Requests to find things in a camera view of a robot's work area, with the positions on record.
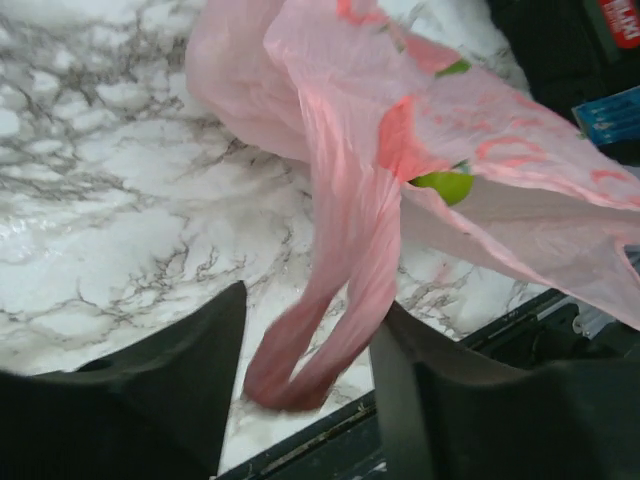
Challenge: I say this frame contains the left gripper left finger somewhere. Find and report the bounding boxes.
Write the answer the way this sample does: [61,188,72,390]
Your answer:
[1,282,247,479]

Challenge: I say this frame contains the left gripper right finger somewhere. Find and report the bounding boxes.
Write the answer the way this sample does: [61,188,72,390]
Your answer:
[370,305,639,479]

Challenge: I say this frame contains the green fake fruit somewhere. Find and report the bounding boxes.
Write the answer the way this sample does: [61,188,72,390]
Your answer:
[409,171,474,206]

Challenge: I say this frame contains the pink plastic bag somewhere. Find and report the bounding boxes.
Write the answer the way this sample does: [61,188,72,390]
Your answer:
[185,1,639,412]

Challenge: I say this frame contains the black toolbox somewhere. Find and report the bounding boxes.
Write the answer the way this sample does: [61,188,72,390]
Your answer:
[489,0,639,167]

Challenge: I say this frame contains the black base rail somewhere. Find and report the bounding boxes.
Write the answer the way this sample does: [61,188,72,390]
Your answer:
[229,290,639,479]

